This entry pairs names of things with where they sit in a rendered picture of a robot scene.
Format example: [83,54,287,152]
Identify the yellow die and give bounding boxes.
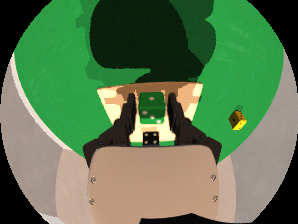
[229,111,246,130]

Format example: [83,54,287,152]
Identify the black die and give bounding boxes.
[142,132,160,146]

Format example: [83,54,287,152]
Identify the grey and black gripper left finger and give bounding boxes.
[83,93,137,168]

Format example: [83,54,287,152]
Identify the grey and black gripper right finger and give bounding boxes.
[167,93,222,165]

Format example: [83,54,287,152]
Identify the green die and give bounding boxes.
[138,92,166,124]

